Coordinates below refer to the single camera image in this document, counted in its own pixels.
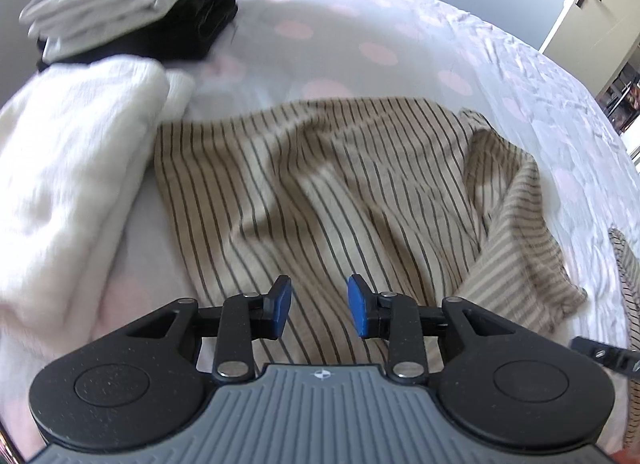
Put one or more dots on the polka-dot bed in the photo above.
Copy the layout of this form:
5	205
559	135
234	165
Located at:
380	39

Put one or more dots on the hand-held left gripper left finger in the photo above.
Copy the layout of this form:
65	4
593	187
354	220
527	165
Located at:
280	304

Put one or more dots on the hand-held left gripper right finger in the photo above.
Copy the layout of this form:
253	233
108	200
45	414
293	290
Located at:
359	306

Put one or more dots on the beige striped shirt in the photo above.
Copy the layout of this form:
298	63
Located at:
325	184

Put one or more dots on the cream door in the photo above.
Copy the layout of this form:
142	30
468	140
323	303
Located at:
595	29

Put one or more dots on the cluttered shelf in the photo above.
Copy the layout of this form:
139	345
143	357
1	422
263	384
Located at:
625	99

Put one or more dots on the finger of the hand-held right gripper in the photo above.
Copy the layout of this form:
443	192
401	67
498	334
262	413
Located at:
607	356

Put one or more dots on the white folded garment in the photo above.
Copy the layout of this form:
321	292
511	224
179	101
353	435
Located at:
70	184

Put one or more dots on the black folded garment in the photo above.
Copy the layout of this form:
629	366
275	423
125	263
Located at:
210	19

